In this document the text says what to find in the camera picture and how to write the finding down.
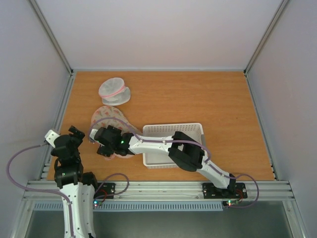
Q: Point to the aluminium front rail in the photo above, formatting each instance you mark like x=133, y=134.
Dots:
x=172, y=191

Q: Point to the round white mesh laundry bag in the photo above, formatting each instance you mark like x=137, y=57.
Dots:
x=114, y=92

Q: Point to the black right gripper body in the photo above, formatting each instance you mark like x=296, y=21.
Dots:
x=102, y=140

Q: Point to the white plastic basket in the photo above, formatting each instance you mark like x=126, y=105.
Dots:
x=157, y=161

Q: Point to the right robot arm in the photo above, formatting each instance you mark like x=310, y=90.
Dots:
x=185, y=152

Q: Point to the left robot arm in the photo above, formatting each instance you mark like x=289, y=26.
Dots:
x=76, y=187

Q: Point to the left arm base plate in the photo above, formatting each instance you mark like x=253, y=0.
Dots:
x=106, y=191

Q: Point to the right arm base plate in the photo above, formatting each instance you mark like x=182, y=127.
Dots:
x=235, y=192

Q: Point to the grey slotted cable duct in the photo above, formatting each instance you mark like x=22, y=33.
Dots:
x=147, y=206

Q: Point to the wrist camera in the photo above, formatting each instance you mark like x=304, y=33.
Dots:
x=51, y=136
x=92, y=137

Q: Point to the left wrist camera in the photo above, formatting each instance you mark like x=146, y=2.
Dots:
x=51, y=136

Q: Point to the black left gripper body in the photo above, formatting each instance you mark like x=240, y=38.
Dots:
x=78, y=142

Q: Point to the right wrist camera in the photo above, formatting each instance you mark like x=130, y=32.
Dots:
x=92, y=137

